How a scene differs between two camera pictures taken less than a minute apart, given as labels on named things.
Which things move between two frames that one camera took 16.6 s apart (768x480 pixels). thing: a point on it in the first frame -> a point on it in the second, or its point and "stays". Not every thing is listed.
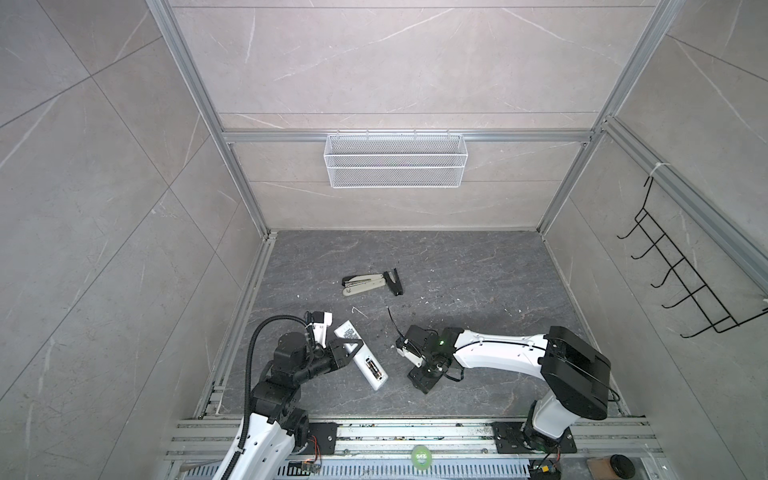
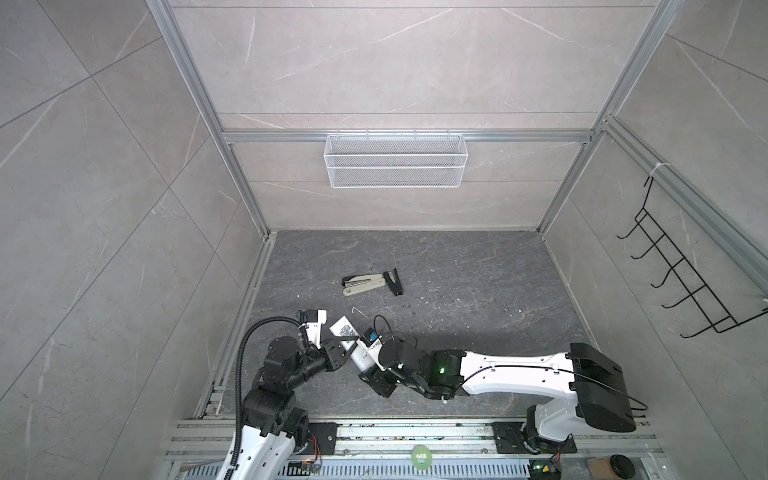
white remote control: [373, 373] stays
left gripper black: [338, 349] stays
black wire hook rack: [720, 317] stays
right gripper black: [422, 384] -> [375, 378]
